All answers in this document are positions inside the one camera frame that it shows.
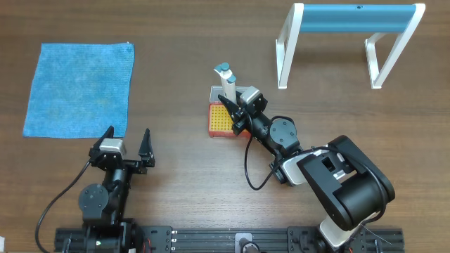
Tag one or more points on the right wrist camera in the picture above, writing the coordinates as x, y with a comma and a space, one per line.
250, 95

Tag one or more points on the white pipette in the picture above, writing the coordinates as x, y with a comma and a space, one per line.
228, 88

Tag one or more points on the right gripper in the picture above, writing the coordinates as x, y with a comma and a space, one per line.
255, 107

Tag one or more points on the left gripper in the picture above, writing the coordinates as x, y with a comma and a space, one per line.
112, 162

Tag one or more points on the white and blue stand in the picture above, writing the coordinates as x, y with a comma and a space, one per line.
351, 19

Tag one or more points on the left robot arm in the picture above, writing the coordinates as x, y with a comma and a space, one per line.
93, 202

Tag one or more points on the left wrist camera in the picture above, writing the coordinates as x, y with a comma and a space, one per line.
112, 145

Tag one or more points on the red and yellow tip box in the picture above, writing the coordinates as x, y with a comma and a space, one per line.
219, 121

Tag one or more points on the mounting rail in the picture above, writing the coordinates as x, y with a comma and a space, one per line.
211, 239

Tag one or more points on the blue cloth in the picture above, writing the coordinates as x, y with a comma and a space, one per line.
77, 91

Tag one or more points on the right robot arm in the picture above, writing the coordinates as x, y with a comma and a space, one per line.
351, 196

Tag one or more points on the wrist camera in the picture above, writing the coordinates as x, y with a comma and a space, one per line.
112, 145
250, 95

